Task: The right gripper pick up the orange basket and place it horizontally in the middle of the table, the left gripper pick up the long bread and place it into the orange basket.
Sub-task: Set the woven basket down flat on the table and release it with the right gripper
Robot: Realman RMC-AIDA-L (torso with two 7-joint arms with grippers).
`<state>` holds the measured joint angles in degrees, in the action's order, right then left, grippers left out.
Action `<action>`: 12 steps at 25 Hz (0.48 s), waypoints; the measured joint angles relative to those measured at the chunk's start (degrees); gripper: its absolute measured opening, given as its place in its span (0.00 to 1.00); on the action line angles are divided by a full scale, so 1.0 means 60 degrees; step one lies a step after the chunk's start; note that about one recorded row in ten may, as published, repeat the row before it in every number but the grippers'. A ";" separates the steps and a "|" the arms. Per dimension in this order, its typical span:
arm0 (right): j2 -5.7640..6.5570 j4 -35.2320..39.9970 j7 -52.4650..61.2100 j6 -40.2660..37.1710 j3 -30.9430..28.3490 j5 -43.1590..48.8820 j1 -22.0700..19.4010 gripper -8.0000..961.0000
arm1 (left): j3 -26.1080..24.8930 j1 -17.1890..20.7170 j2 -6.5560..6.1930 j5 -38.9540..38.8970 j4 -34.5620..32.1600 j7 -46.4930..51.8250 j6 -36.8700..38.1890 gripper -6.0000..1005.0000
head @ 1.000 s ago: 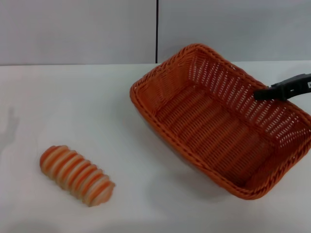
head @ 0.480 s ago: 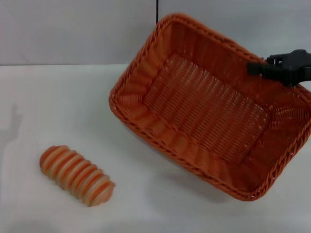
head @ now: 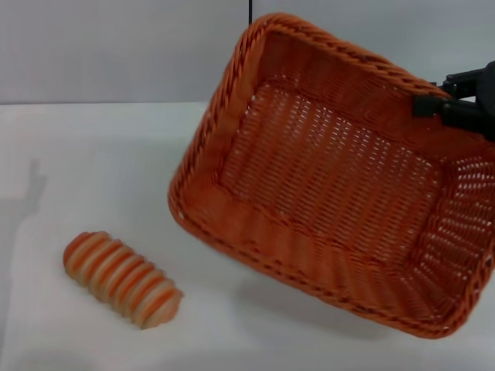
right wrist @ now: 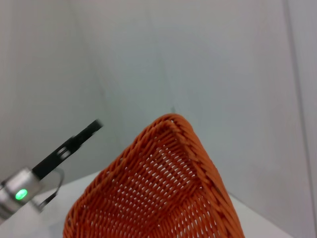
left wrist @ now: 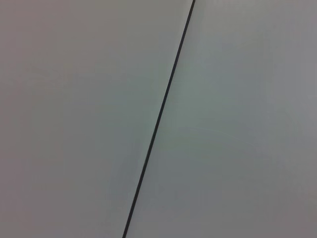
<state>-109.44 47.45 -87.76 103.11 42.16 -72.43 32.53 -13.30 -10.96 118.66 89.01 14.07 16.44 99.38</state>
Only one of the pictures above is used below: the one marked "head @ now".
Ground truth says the orange woven plastic basket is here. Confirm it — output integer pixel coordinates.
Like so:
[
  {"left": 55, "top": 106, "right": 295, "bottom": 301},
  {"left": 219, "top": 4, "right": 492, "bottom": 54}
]
[{"left": 166, "top": 12, "right": 495, "bottom": 340}]

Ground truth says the orange striped bread roll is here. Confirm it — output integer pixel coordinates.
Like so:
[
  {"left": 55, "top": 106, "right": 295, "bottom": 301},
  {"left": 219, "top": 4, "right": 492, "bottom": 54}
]
[{"left": 63, "top": 230, "right": 185, "bottom": 330}]

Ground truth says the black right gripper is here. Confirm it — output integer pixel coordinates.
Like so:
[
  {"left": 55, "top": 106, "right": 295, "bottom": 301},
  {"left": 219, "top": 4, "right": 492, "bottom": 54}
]
[{"left": 411, "top": 60, "right": 495, "bottom": 143}]

